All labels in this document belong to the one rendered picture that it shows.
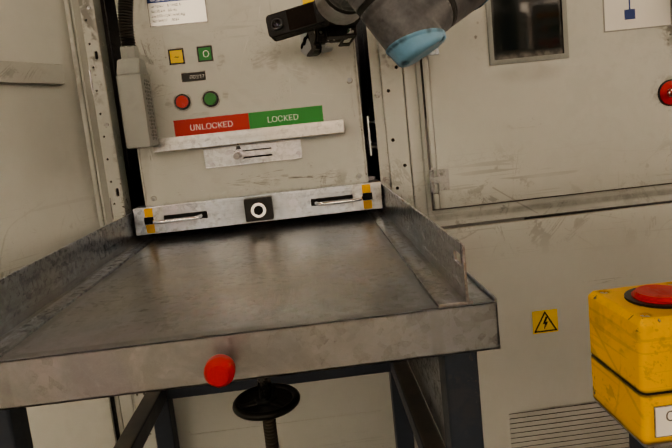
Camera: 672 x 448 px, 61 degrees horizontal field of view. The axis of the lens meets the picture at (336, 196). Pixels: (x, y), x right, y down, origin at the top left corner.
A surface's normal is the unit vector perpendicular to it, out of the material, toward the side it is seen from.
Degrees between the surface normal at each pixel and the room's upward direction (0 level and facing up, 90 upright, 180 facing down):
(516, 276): 90
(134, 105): 90
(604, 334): 90
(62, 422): 90
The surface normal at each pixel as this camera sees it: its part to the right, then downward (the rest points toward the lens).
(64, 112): 0.92, -0.05
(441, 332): 0.06, 0.12
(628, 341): -0.99, 0.11
